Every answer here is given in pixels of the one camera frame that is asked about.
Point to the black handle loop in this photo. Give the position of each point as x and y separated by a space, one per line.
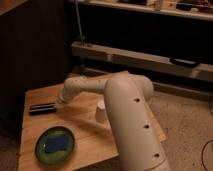
189 64

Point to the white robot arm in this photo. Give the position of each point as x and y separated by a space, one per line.
125 98

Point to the black striped eraser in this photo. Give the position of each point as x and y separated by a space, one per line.
41 109

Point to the wooden shelf with clutter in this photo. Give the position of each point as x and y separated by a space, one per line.
157 7

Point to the blue sponge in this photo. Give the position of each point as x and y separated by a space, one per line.
55 144

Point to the green plate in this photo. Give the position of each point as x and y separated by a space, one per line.
53 159

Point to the metal vertical pole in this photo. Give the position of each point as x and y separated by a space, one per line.
79 23

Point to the white upside-down cup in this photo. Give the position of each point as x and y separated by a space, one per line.
100 114

